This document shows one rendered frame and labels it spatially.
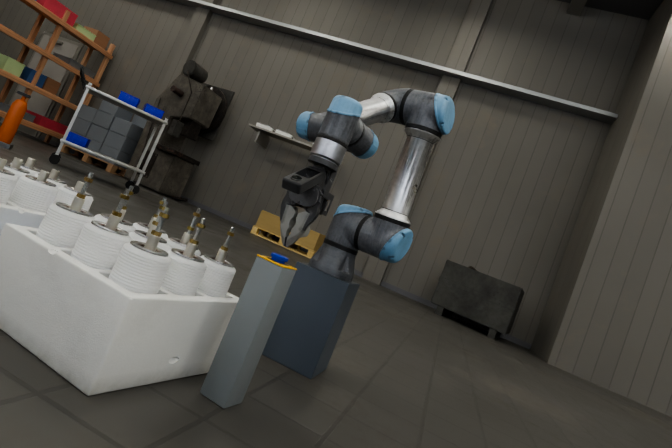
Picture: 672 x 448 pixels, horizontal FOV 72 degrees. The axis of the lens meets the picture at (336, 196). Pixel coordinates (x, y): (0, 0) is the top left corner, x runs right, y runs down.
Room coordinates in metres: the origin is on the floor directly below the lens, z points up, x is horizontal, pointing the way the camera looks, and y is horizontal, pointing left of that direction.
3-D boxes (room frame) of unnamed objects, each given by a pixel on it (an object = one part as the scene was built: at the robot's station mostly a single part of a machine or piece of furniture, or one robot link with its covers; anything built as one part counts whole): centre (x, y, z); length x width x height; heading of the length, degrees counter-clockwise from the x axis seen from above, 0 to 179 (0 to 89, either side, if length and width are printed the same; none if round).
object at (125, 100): (5.49, 2.76, 0.55); 1.11 x 0.65 x 1.09; 125
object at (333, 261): (1.51, -0.08, 0.35); 0.15 x 0.15 x 0.10
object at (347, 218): (1.51, -0.08, 0.47); 0.13 x 0.12 x 0.14; 58
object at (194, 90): (7.96, 2.85, 1.15); 1.21 x 1.04 x 2.31; 73
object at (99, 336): (1.09, 0.36, 0.09); 0.39 x 0.39 x 0.18; 66
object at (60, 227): (1.03, 0.52, 0.16); 0.10 x 0.10 x 0.18
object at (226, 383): (1.04, 0.06, 0.16); 0.07 x 0.07 x 0.31; 66
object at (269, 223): (7.43, 0.38, 0.20); 1.12 x 0.75 x 0.40; 72
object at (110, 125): (8.47, 4.16, 0.59); 1.20 x 0.80 x 1.19; 73
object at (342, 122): (1.06, 0.05, 0.66); 0.09 x 0.08 x 0.11; 148
